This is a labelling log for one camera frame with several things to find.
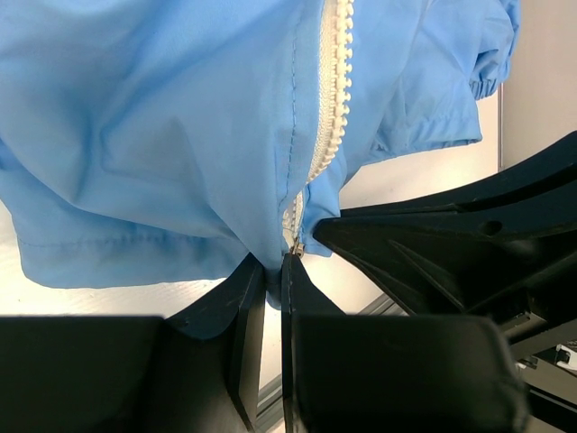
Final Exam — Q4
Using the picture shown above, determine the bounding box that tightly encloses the light blue zip jacket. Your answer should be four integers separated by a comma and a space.
1, 1, 521, 305

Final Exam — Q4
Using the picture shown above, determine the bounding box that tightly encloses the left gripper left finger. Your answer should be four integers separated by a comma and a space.
1, 256, 265, 432

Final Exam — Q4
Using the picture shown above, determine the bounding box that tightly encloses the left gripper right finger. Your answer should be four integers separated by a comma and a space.
281, 254, 530, 432

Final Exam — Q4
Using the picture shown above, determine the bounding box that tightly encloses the front aluminium rail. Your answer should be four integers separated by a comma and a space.
254, 293, 406, 432

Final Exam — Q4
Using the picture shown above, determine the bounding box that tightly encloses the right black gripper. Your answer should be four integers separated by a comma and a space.
314, 134, 576, 404

